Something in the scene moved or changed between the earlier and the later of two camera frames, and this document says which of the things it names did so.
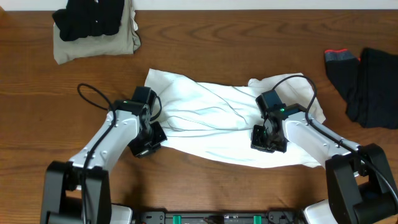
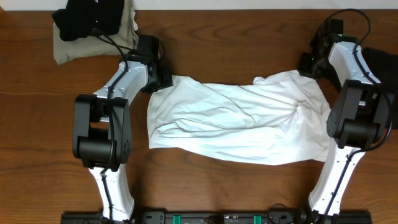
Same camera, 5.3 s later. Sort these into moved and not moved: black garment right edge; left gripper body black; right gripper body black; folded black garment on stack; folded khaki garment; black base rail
Moved: right gripper body black; left gripper body black
Not moved: black base rail; folded black garment on stack; black garment right edge; folded khaki garment
